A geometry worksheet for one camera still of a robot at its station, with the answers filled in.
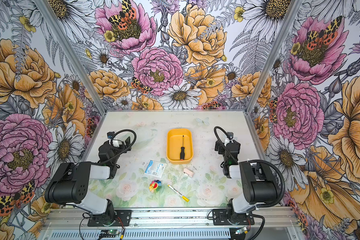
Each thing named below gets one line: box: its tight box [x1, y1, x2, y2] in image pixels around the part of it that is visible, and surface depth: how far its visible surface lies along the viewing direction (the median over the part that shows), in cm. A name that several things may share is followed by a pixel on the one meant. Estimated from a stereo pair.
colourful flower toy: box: [149, 179, 162, 193], surface depth 85 cm
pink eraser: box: [183, 168, 194, 178], surface depth 89 cm
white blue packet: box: [144, 160, 167, 178], surface depth 93 cm
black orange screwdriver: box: [180, 135, 185, 161], surface depth 97 cm
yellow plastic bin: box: [166, 128, 194, 165], surface depth 101 cm
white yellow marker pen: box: [167, 184, 190, 203], surface depth 83 cm
